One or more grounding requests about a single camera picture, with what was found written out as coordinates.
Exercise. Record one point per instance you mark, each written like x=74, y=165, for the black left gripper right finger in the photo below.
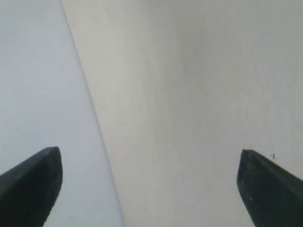
x=272, y=196

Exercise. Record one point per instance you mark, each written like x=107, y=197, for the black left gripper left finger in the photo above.
x=29, y=190

